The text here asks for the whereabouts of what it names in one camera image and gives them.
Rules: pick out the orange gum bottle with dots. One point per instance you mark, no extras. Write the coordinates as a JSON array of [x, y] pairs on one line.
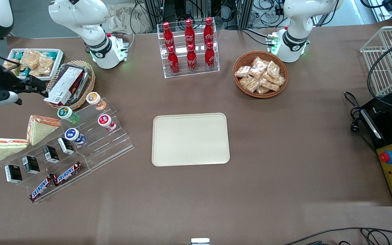
[[95, 100]]

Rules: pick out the red cola bottle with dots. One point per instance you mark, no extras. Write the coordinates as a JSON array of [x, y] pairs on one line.
[[167, 35], [189, 32], [210, 57], [173, 61], [208, 31], [191, 59]]

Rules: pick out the black and yellow control box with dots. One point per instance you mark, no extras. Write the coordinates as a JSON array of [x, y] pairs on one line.
[[391, 136]]

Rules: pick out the beige plastic tray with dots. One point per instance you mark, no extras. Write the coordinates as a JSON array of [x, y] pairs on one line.
[[191, 139]]

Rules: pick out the white rectangular bin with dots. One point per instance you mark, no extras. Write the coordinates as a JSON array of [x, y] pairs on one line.
[[58, 59]]

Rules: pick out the green gum bottle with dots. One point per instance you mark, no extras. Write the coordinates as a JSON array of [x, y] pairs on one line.
[[67, 114]]

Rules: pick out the snickers chocolate bar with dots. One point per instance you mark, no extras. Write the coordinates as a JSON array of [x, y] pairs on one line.
[[67, 173], [41, 188]]

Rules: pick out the aluminium frame rack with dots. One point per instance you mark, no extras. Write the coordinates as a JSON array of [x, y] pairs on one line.
[[243, 13]]

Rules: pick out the round brown wicker basket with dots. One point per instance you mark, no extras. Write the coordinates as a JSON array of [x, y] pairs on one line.
[[242, 59]]

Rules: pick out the black plastic food container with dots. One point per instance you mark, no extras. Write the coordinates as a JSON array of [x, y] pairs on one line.
[[84, 76]]

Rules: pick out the blue gum bottle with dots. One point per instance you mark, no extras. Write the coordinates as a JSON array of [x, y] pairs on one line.
[[73, 135]]

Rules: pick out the small black carton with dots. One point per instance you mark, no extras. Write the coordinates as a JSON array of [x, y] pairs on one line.
[[66, 146], [51, 153], [31, 165], [13, 173]]

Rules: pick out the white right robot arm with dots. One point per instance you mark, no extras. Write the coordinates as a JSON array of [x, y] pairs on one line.
[[90, 20]]

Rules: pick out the oval light wicker basket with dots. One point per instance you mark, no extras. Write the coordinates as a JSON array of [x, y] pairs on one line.
[[90, 85]]

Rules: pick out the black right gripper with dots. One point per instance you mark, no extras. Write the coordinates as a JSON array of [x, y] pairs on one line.
[[2, 80]]

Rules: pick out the clear acrylic stepped display stand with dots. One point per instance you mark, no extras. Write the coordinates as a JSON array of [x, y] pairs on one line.
[[104, 149]]

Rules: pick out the clear bagged snack packet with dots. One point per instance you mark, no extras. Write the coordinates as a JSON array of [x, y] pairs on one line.
[[273, 69], [258, 67], [44, 66], [242, 71], [279, 81], [262, 90], [30, 58], [271, 85], [249, 84], [12, 63]]

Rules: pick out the red gum bottle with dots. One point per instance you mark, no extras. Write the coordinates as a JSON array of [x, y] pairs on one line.
[[106, 121]]

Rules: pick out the red and white carton box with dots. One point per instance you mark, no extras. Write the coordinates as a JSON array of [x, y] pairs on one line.
[[65, 86]]

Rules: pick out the crumpled beige cloth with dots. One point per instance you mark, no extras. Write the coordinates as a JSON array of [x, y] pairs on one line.
[[121, 20]]

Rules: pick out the clear acrylic bottle rack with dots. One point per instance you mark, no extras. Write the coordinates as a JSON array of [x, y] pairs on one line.
[[182, 73]]

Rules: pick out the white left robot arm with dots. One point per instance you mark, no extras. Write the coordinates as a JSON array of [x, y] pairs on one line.
[[298, 20]]

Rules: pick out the triangular packaged sandwich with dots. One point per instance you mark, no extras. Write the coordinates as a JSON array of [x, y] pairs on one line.
[[41, 129], [2, 149]]

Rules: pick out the red emergency stop button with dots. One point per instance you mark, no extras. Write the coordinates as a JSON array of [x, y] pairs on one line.
[[386, 157]]

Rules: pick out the teal snack packet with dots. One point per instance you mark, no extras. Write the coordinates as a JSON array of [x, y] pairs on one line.
[[18, 55], [50, 54], [25, 72]]

